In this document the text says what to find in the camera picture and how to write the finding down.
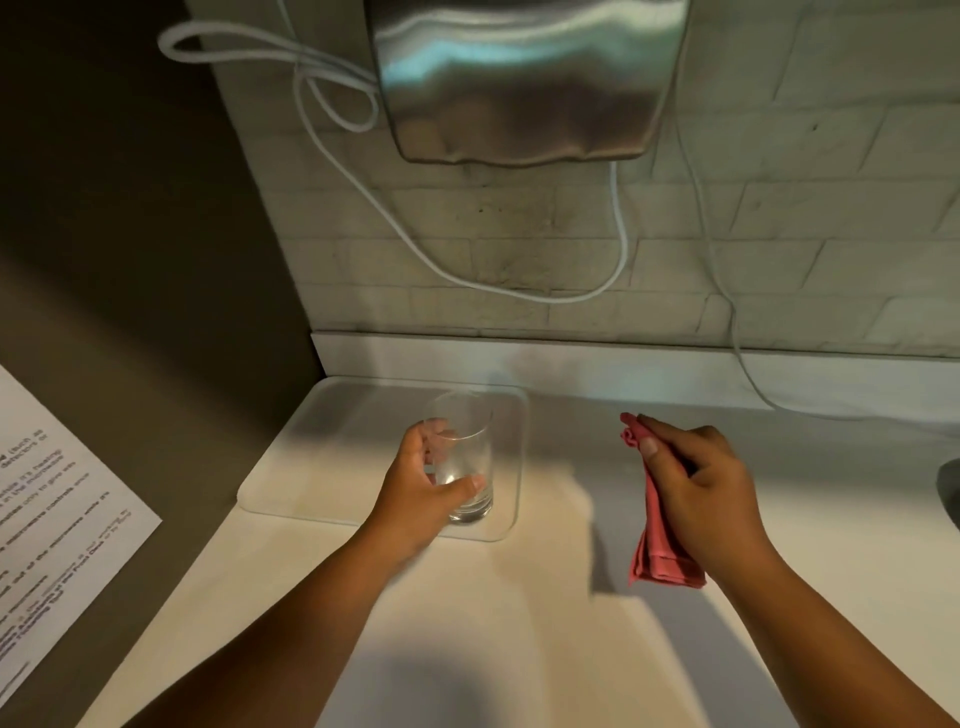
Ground person's left forearm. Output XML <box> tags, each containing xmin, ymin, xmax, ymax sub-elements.
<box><xmin>112</xmin><ymin>534</ymin><xmax>425</xmax><ymax>728</ymax></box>

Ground person's right hand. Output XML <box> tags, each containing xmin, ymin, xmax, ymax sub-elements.
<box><xmin>634</xmin><ymin>416</ymin><xmax>783</xmax><ymax>584</ymax></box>

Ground stainless steel hand dryer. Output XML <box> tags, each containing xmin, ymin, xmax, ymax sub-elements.
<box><xmin>364</xmin><ymin>0</ymin><xmax>690</xmax><ymax>168</ymax></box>

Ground clear drinking glass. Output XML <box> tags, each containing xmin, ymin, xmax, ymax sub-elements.
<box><xmin>423</xmin><ymin>389</ymin><xmax>495</xmax><ymax>525</ymax></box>

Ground dark sink basin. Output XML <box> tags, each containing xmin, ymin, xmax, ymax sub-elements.
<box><xmin>936</xmin><ymin>458</ymin><xmax>960</xmax><ymax>528</ymax></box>

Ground white printed paper notice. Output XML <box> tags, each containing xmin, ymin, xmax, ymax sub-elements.
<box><xmin>0</xmin><ymin>364</ymin><xmax>164</xmax><ymax>711</ymax></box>

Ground person's right forearm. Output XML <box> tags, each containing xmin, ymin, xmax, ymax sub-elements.
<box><xmin>708</xmin><ymin>547</ymin><xmax>960</xmax><ymax>728</ymax></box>

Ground thick white looped cable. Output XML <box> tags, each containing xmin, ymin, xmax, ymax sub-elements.
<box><xmin>157</xmin><ymin>19</ymin><xmax>630</xmax><ymax>305</ymax></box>

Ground clear plastic tray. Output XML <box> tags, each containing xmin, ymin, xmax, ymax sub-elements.
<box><xmin>237</xmin><ymin>376</ymin><xmax>532</xmax><ymax>543</ymax></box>

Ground pink cloth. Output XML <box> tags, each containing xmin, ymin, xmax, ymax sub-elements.
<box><xmin>619</xmin><ymin>411</ymin><xmax>708</xmax><ymax>591</ymax></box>

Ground thin white cable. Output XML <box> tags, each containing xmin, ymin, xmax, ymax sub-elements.
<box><xmin>669</xmin><ymin>45</ymin><xmax>960</xmax><ymax>423</ymax></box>

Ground person's left hand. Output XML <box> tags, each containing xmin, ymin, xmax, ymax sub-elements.
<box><xmin>365</xmin><ymin>421</ymin><xmax>488</xmax><ymax>564</ymax></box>

